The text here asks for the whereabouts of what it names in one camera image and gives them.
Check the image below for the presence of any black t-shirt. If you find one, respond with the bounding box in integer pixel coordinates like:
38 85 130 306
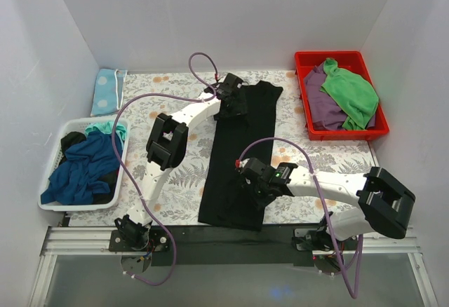
197 80 284 232

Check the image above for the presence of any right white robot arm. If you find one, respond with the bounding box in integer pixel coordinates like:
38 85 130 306
236 158 416 251

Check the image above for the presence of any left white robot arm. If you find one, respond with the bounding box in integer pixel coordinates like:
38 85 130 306
114 74 248 251

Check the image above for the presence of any floral table mat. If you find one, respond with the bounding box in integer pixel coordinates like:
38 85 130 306
69 71 378 227

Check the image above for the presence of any red plastic bin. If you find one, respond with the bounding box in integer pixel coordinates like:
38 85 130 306
294 50 389 141

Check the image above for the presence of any purple t-shirt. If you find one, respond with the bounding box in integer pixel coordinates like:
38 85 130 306
304 58 375 130

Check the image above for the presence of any green t-shirt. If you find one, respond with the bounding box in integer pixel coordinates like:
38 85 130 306
320 57 379 130

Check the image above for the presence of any blue polka dot cloth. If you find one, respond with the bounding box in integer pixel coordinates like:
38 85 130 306
91 69 128 116

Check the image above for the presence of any teal t-shirt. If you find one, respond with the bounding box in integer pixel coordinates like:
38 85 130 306
84 121 128 141

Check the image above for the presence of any white laundry basket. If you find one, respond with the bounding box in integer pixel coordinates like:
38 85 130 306
37 116 131 212

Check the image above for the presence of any blue t-shirt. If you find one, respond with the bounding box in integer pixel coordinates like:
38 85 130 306
40 131 123 205

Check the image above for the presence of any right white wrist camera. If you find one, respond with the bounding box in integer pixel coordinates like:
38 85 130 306
235 158 249 172

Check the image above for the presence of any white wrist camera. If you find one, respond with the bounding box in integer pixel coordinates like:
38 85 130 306
235 158 249 172
203 83 217 94

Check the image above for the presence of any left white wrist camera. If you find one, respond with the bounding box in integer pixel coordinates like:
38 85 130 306
203 83 217 94

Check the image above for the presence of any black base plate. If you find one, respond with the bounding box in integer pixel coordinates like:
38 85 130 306
108 224 360 268

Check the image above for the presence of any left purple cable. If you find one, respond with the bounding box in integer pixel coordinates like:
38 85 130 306
111 53 220 286

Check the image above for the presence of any aluminium mounting rail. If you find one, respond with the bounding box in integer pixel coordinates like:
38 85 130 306
40 226 438 306

